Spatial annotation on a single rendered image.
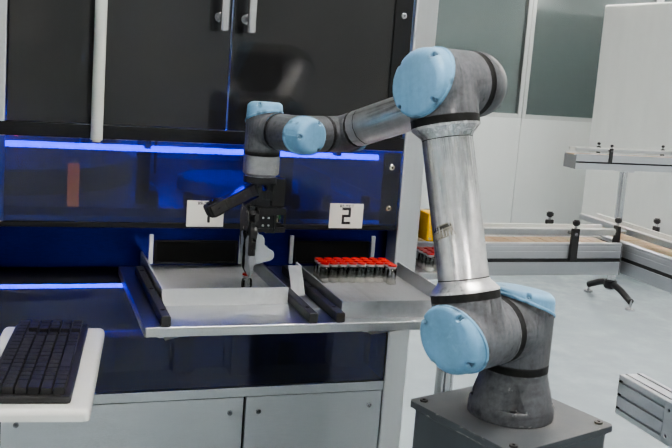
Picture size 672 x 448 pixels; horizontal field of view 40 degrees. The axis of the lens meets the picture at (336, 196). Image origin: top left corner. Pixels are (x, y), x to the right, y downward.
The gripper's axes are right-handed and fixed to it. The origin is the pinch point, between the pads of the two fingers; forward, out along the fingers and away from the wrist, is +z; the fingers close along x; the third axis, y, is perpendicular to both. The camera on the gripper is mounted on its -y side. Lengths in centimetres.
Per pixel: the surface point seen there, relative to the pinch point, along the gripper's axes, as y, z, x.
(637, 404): 122, 45, 22
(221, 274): -1.1, 5.2, 17.6
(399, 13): 38, -57, 19
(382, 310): 24.3, 4.3, -18.2
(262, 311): 1.1, 5.8, -11.9
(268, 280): 7.3, 4.2, 7.5
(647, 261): 118, 3, 20
